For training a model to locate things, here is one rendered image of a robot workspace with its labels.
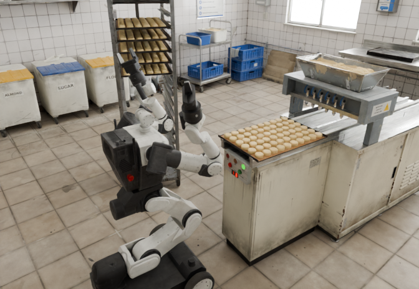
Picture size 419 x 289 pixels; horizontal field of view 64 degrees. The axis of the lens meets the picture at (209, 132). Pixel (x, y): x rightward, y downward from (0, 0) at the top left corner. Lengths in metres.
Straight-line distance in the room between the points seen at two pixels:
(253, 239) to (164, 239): 0.59
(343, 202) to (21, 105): 3.85
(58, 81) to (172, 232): 3.12
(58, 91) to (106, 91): 0.66
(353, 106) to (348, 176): 0.48
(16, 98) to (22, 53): 0.83
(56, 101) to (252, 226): 3.40
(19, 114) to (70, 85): 0.72
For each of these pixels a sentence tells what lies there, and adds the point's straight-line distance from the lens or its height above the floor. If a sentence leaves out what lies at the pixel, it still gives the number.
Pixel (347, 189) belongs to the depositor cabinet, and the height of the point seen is 0.53.
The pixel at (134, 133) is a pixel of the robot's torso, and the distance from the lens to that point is 1.77.
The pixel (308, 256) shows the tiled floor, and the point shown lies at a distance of 2.70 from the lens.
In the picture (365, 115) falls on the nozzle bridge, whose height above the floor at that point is 1.09.
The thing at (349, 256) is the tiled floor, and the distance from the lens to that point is 2.80.
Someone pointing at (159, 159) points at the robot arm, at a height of 1.08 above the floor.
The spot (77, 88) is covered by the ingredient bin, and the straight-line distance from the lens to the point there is 4.90.
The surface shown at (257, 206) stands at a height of 0.55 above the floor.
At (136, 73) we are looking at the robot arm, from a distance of 1.99.
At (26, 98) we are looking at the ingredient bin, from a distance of 4.77.
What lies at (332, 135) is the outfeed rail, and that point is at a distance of 2.44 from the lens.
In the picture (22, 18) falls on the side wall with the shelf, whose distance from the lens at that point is 5.28.
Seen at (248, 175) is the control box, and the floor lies 0.76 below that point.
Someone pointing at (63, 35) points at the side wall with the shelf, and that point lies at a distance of 5.42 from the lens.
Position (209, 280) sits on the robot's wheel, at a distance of 2.27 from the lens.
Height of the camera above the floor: 1.86
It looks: 25 degrees down
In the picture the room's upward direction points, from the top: straight up
